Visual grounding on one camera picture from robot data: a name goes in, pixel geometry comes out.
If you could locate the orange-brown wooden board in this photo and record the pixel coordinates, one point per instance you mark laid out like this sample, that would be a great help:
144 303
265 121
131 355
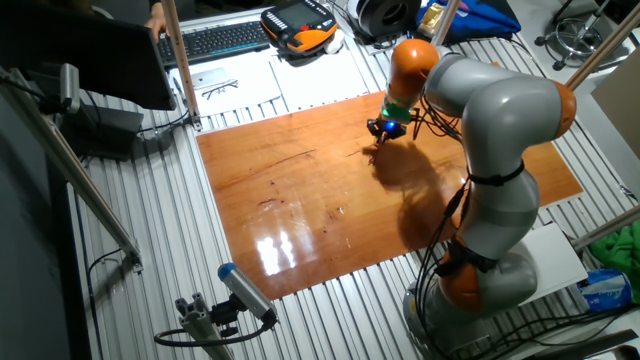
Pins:
280 200

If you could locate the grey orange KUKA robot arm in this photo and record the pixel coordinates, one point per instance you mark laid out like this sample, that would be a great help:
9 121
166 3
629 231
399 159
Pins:
505 120

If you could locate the upright aluminium frame post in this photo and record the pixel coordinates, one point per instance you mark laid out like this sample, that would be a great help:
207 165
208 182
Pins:
181 60

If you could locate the white flat plate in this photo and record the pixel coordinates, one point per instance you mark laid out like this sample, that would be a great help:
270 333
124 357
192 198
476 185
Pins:
555 265

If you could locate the grey camera on frame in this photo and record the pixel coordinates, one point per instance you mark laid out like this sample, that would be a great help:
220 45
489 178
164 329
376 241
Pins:
70 87

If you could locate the black framed glasses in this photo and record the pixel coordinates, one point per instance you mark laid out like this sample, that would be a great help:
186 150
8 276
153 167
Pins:
220 89

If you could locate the black keyboard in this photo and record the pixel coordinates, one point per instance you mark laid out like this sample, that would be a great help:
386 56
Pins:
215 42

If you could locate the long aluminium frame beam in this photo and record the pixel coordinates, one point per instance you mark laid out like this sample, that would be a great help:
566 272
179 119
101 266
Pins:
75 170

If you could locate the grey camera with blue end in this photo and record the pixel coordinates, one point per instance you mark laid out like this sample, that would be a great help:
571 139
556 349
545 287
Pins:
247 292

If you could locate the low aluminium frame beam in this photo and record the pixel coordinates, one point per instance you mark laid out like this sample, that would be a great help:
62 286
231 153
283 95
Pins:
605 230

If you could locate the orange black teach pendant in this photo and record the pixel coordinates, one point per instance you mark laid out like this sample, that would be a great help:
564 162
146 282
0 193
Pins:
300 25

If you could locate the person's hand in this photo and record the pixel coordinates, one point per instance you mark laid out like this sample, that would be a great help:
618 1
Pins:
157 22

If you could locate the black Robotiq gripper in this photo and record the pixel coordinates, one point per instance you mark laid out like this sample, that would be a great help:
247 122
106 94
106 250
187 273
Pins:
391 129

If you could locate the white computer mouse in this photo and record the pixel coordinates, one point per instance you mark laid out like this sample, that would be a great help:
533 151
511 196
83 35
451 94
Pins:
335 42

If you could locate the brown framed glasses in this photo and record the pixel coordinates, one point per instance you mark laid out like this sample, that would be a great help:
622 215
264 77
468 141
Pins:
372 147

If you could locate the green cloth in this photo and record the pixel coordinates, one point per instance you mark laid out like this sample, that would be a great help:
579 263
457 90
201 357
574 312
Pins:
620 250

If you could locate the silver smartphone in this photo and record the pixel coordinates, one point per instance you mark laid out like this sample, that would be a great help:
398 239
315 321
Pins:
210 78

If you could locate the slim aluminium frame post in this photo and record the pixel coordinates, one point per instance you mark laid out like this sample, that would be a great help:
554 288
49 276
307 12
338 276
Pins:
445 20

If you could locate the slanted aluminium frame post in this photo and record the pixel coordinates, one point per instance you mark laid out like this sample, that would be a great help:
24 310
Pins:
600 50

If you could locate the gold wrapped packet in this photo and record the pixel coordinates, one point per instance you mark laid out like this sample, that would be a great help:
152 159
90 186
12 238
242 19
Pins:
430 19

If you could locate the short aluminium profile stand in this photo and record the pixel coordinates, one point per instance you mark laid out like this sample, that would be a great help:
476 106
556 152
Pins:
200 325

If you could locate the white paper sheet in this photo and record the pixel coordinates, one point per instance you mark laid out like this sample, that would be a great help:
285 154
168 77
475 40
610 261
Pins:
250 90
320 80

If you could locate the black monitor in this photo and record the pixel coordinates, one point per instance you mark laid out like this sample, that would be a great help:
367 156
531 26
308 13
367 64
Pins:
100 55

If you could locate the black box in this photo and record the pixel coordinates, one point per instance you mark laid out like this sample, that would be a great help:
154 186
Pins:
100 130

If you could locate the blue tissue pack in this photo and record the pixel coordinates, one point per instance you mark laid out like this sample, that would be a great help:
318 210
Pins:
605 290

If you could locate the metal stool base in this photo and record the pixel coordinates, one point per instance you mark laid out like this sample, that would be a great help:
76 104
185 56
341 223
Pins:
575 40

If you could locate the blue cloth bag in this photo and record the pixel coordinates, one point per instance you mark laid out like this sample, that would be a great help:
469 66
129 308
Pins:
485 17

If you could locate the cardboard sheet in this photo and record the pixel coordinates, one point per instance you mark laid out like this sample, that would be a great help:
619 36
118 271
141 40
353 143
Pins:
622 100

